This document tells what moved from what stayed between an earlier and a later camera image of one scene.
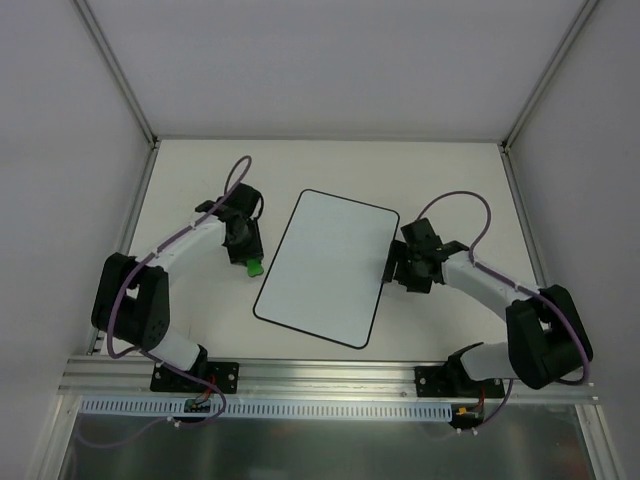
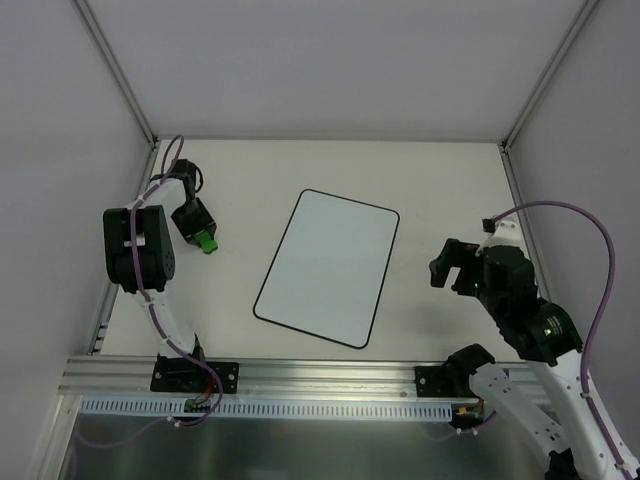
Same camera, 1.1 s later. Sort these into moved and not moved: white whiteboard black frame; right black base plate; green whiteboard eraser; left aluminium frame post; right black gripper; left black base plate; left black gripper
Moved: left black gripper; right black gripper; green whiteboard eraser
Not moved: white whiteboard black frame; left black base plate; right black base plate; left aluminium frame post
